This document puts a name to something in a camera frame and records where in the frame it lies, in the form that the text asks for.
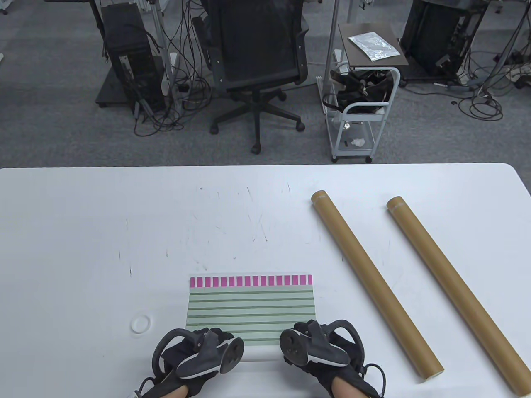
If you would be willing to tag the person's left forearm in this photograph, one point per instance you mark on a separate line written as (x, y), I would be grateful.
(178, 394)

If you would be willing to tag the silver foil bag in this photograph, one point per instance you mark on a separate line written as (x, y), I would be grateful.
(373, 45)

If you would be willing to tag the black computer tower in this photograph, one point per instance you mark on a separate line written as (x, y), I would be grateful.
(128, 37)

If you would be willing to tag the person's right hand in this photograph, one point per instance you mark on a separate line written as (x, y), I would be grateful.
(344, 377)

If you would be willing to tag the black mesh office chair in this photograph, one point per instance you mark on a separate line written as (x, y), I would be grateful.
(257, 41)

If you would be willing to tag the person's right forearm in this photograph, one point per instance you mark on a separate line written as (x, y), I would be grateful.
(342, 389)

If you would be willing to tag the crumpled white paper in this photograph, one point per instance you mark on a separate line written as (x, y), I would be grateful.
(359, 143)

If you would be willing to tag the green striped mouse pad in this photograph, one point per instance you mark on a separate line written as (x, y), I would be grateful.
(249, 306)

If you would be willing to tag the grey hand tracking controller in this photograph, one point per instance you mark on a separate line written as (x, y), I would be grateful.
(319, 350)
(209, 358)

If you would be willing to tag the person's left hand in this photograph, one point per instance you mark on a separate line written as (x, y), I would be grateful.
(224, 333)

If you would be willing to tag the white metal utility cart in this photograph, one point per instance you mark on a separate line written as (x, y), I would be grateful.
(365, 117)

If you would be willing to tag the brown cardboard mailing tube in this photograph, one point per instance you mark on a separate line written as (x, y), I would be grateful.
(452, 290)
(373, 282)

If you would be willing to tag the aluminium frame post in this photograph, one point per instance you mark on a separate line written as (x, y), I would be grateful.
(159, 33)

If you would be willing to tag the grey metal pole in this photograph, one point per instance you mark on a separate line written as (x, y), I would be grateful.
(332, 33)

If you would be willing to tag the black equipment cabinet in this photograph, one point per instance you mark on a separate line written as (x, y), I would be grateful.
(431, 37)

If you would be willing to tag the white plastic tube cap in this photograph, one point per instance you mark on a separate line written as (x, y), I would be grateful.
(140, 323)

